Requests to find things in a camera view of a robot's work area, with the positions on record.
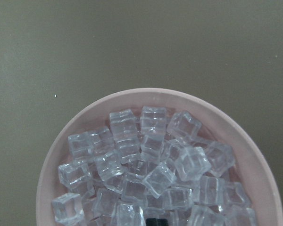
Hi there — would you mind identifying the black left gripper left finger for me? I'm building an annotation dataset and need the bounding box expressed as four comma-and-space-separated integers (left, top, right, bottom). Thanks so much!
146, 218, 158, 226

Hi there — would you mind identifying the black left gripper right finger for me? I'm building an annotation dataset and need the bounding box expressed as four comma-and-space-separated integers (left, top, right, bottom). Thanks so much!
158, 218, 169, 226

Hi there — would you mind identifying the pile of ice cubes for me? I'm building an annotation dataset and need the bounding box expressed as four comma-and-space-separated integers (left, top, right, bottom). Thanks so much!
51, 106, 257, 226

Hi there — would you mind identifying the pink bowl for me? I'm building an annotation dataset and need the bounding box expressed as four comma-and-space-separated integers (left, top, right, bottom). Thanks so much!
36, 88, 283, 226

